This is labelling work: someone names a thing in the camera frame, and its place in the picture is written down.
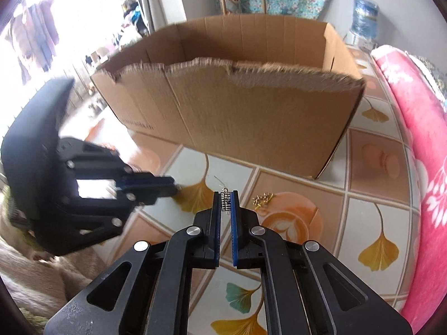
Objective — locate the white water dispenser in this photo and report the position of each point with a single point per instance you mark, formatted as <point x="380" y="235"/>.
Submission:
<point x="360" y="42"/>

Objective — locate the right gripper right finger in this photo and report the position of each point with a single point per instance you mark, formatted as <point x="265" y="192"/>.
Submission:
<point x="306" y="289"/>

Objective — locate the brown cardboard box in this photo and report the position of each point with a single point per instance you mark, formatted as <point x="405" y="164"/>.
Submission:
<point x="274" y="90"/>

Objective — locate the gold rhinestone earrings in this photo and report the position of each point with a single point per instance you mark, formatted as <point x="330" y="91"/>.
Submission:
<point x="224" y="196"/>

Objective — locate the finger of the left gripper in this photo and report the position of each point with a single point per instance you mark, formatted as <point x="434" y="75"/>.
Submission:
<point x="97" y="202"/>
<point x="78" y="159"/>

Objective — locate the clothes pile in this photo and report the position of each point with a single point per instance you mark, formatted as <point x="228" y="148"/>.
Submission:
<point x="133" y="24"/>

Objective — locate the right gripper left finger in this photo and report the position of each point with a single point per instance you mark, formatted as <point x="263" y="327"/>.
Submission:
<point x="147" y="290"/>

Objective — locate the blue water jug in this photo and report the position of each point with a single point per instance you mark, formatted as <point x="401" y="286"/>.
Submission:
<point x="364" y="18"/>

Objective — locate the gold chain clasp piece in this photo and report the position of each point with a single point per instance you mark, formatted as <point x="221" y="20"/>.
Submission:
<point x="262" y="200"/>

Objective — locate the pink floral blanket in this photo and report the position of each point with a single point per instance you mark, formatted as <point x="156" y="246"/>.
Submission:
<point x="423" y="109"/>

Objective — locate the ginkgo pattern tablecloth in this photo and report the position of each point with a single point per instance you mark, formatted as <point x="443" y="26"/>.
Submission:
<point x="363" y="208"/>

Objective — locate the white fluffy blanket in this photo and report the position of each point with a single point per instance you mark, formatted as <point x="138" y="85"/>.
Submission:
<point x="43" y="287"/>

